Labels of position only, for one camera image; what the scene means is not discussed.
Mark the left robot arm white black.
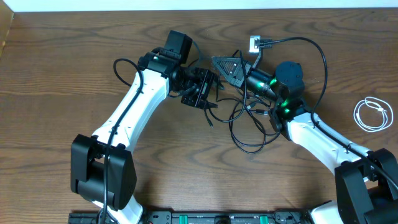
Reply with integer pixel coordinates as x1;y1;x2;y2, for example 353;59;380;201
70;30;215;223

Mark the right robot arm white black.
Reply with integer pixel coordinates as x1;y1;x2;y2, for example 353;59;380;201
211;57;397;223

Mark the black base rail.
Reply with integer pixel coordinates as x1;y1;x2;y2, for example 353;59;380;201
68;210;312;224

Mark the white usb cable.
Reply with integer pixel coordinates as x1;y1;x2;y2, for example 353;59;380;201
353;96;394;133

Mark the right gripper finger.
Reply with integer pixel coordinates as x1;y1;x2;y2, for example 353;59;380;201
211;56;241;78
222;70;244;88

